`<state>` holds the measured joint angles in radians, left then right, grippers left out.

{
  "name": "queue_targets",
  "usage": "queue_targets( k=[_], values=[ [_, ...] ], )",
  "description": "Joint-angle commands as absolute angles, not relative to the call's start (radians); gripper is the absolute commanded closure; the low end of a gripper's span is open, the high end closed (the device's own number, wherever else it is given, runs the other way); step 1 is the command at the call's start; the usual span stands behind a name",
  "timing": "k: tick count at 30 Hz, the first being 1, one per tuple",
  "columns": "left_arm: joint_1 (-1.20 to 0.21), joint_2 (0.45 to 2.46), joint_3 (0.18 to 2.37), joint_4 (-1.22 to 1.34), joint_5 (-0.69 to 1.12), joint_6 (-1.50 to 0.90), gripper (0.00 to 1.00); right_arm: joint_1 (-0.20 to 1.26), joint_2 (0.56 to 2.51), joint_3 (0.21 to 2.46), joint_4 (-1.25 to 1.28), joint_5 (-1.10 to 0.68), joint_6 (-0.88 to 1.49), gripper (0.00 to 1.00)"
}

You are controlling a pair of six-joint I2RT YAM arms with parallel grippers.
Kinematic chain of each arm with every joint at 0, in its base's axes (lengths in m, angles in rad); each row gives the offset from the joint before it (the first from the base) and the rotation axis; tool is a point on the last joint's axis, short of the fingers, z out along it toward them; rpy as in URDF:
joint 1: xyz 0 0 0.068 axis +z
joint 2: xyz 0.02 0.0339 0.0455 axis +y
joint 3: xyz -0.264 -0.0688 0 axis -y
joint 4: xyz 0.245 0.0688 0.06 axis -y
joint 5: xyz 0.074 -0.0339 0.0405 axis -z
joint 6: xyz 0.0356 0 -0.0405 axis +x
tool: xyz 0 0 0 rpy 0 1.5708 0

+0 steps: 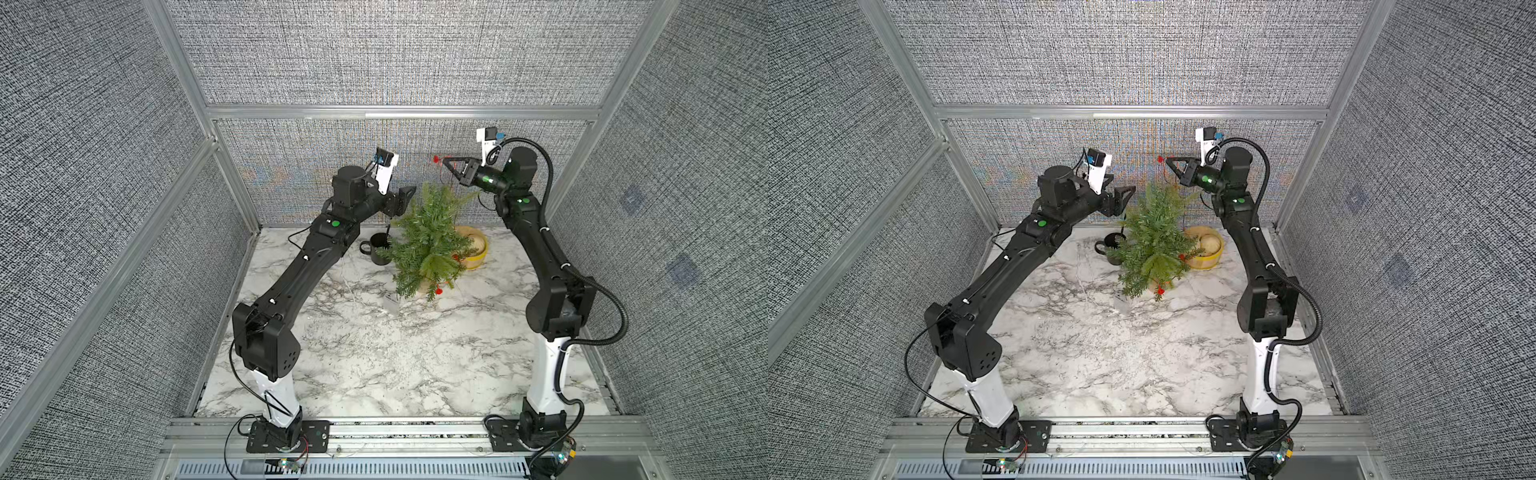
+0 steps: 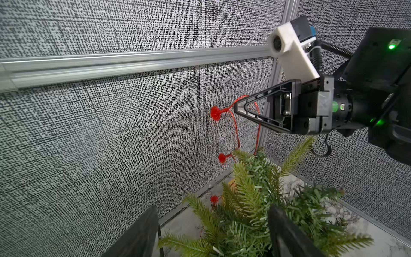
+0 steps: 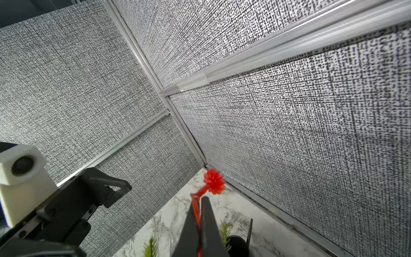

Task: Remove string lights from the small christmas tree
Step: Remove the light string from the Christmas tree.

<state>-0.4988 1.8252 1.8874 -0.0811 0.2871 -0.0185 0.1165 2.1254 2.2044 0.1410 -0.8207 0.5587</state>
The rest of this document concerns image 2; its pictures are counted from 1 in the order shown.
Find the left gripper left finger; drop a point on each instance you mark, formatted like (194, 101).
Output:
(139, 239)

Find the small green christmas tree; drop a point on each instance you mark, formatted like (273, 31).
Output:
(236, 225)

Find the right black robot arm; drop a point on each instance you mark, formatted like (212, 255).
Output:
(372, 89)

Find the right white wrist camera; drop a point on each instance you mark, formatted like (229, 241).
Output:
(287, 44)

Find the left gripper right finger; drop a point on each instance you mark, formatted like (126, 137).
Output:
(287, 239)

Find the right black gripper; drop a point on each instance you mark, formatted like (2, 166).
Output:
(316, 107)

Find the red string lights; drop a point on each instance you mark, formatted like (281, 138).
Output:
(215, 114)

